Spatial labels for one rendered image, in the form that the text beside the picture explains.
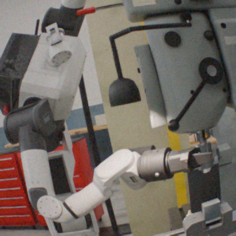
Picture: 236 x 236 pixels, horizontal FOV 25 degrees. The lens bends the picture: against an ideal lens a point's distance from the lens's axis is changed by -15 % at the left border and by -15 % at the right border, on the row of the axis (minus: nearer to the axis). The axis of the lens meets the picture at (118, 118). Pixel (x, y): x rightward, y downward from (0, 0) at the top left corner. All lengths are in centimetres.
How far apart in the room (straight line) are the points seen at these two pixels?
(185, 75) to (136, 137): 185
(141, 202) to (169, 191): 17
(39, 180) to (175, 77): 49
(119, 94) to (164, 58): 14
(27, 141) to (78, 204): 24
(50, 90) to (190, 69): 49
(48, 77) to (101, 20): 153
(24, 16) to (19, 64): 904
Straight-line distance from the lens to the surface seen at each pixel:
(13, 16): 1091
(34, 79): 177
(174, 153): 156
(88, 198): 161
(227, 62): 144
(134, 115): 325
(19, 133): 170
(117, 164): 159
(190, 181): 191
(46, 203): 161
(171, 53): 144
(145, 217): 334
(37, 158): 166
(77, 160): 606
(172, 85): 144
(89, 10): 164
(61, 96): 176
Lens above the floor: 146
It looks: 3 degrees down
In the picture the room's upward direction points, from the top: 12 degrees counter-clockwise
